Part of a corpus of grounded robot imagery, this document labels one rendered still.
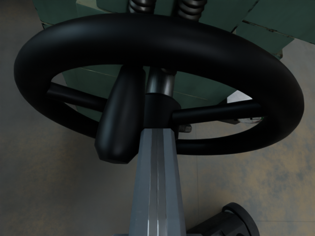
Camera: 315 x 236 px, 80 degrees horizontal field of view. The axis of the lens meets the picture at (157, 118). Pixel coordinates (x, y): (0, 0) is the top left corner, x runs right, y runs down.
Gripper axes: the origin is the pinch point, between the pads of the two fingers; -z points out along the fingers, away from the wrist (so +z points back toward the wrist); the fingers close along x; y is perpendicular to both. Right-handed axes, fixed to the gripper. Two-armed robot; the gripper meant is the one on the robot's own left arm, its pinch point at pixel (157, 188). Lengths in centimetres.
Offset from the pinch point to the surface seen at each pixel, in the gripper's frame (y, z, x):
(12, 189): -70, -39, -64
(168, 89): -4.2, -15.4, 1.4
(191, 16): 4.2, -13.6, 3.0
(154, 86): -3.8, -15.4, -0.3
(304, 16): 1.8, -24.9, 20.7
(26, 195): -73, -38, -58
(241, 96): -21, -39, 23
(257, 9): 2.6, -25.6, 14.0
